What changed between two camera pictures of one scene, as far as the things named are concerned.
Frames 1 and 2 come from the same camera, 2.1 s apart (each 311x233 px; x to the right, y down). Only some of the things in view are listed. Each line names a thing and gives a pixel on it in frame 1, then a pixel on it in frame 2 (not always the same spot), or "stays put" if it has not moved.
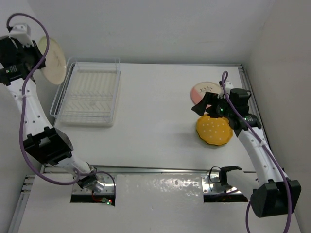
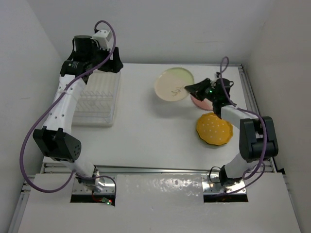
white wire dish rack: [87, 93] stays put
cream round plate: [54, 71] -> [170, 83]
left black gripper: [34, 49] -> [112, 66]
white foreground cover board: [144, 203] stays put
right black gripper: [209, 98] -> [197, 90]
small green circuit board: [108, 201] stays put
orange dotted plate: [215, 131] stays put
